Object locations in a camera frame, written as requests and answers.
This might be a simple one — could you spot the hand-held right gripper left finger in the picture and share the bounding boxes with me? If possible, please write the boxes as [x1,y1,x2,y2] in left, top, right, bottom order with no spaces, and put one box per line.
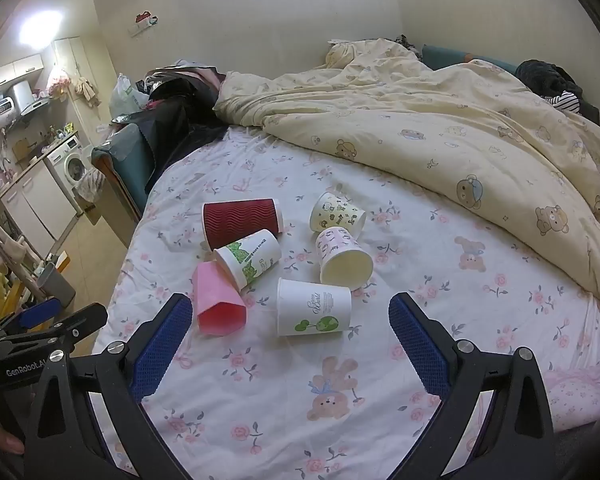
[22,293,196,480]

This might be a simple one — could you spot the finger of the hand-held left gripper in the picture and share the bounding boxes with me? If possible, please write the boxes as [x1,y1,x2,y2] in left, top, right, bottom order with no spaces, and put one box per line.
[0,297,64,333]
[0,302,109,357]

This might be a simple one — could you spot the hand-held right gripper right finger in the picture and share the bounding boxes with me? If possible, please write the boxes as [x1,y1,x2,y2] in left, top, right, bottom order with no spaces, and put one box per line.
[388,292,557,480]

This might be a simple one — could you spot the pink paper cup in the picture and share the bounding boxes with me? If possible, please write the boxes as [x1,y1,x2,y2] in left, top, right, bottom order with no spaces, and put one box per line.
[192,261,248,337]

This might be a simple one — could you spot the white cup green tree print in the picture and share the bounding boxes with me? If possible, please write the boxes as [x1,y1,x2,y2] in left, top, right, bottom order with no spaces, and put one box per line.
[276,277,353,337]

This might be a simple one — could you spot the white cup green leaf print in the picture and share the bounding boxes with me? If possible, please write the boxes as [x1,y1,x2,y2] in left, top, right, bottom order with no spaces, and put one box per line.
[213,229,282,291]

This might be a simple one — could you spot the pink cartoon print cup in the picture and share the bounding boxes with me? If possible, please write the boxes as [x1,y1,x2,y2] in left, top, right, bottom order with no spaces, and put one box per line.
[315,226,374,291]

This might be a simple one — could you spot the red ribbed paper cup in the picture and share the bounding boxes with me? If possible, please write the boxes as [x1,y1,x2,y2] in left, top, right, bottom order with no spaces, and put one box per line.
[202,198,285,252]

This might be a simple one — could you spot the yellow cartoon print cup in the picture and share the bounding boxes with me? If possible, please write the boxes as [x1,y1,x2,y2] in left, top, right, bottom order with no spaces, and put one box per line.
[309,191,367,235]

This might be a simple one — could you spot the person's left hand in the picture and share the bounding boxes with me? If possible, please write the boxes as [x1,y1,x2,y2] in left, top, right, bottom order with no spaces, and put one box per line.
[0,411,27,457]

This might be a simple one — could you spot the grey trash bin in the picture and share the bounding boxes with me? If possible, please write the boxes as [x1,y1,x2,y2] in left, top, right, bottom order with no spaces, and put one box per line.
[35,262,77,309]

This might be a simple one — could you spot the yellow stool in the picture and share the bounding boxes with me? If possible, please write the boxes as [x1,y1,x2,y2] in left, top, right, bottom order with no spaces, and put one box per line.
[0,267,24,322]

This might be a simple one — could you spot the hanging beige clothes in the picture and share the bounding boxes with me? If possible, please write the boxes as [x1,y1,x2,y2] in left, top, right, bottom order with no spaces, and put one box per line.
[0,209,32,275]

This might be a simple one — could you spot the white base cabinet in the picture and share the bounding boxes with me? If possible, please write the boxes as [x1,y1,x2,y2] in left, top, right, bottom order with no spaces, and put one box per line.
[0,159,79,257]

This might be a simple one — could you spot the white crumpled cloth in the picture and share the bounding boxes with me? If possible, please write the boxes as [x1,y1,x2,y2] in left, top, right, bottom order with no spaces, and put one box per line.
[74,167,106,204]

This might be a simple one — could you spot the white washing machine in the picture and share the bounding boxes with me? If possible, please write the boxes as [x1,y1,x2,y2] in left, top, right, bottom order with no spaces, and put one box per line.
[44,132,94,202]

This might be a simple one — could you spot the teal padded footboard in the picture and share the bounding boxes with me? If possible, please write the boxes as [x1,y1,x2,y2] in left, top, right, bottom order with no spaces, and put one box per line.
[90,122,157,222]

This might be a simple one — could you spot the pink floral pillow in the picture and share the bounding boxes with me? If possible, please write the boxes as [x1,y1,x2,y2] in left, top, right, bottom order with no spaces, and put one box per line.
[544,359,600,434]

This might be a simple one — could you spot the range hood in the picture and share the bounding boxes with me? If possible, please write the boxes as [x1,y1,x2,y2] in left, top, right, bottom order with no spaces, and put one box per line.
[20,97,51,117]

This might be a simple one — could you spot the white water heater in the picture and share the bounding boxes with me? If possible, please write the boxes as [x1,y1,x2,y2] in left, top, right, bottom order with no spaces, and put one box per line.
[0,81,34,134]

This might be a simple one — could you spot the hanging beige towel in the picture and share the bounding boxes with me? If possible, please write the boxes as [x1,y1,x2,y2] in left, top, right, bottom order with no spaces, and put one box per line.
[74,77,102,109]

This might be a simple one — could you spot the yellow bear print quilt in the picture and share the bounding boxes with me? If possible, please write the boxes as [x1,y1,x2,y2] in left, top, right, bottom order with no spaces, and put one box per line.
[212,38,600,313]

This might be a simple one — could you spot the white plastic bag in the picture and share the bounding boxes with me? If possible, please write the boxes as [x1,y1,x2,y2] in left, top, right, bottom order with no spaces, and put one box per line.
[108,73,151,119]

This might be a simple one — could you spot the black garment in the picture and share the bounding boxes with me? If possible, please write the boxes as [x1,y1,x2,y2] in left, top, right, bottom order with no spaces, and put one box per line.
[144,66,229,182]

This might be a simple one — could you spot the striped cloth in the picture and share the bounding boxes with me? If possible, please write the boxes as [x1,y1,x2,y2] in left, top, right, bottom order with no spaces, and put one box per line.
[546,90,582,114]

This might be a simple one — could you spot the teal headboard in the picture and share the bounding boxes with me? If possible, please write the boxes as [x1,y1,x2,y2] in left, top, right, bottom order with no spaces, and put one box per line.
[422,44,522,74]

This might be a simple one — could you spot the dark fluffy garment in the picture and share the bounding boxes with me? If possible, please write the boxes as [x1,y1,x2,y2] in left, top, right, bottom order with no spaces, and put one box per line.
[516,59,600,123]

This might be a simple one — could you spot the dark patterned cloth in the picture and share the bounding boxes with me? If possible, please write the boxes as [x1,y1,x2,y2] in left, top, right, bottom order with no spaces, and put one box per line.
[394,34,424,59]

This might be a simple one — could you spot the white wall cabinets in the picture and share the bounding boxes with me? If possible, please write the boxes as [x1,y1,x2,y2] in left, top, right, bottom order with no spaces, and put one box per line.
[0,53,45,92]

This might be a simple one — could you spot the red and white wall hanger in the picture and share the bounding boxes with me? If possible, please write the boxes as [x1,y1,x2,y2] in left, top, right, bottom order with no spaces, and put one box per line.
[129,9,160,39]

